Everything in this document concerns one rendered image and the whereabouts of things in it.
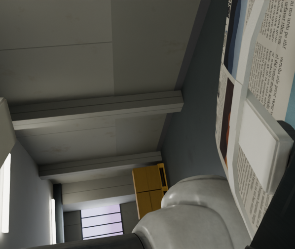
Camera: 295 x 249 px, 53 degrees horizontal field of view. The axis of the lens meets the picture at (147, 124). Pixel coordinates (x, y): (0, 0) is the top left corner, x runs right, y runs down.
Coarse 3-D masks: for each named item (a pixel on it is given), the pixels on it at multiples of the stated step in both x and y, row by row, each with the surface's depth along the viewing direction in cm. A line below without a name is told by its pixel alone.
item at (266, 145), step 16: (256, 112) 15; (240, 128) 18; (256, 128) 15; (272, 128) 13; (240, 144) 18; (256, 144) 15; (272, 144) 13; (288, 144) 13; (256, 160) 15; (272, 160) 13; (272, 176) 13; (272, 192) 14
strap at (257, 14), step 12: (264, 0) 14; (252, 12) 15; (264, 12) 15; (252, 24) 15; (252, 36) 15; (252, 48) 15; (240, 60) 16; (252, 60) 16; (240, 72) 16; (240, 84) 16; (240, 96) 17; (240, 108) 17; (240, 120) 17; (228, 144) 19; (228, 156) 19; (228, 168) 20; (240, 204) 20; (252, 228) 22
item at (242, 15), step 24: (240, 0) 29; (240, 24) 29; (264, 24) 22; (240, 48) 29; (264, 48) 22; (264, 72) 23; (264, 96) 23; (216, 120) 41; (240, 168) 28; (240, 192) 28
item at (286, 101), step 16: (288, 0) 19; (288, 16) 19; (288, 32) 19; (288, 48) 19; (288, 64) 19; (272, 80) 21; (288, 80) 19; (272, 96) 21; (288, 96) 20; (272, 112) 22; (288, 112) 20; (256, 176) 25; (256, 192) 25; (256, 208) 25; (256, 224) 25
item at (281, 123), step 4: (280, 120) 16; (280, 124) 15; (284, 124) 15; (288, 124) 15; (284, 128) 15; (288, 128) 15; (292, 128) 15; (288, 132) 15; (292, 132) 15; (292, 136) 14; (292, 148) 13; (292, 152) 13; (288, 160) 13; (288, 164) 13
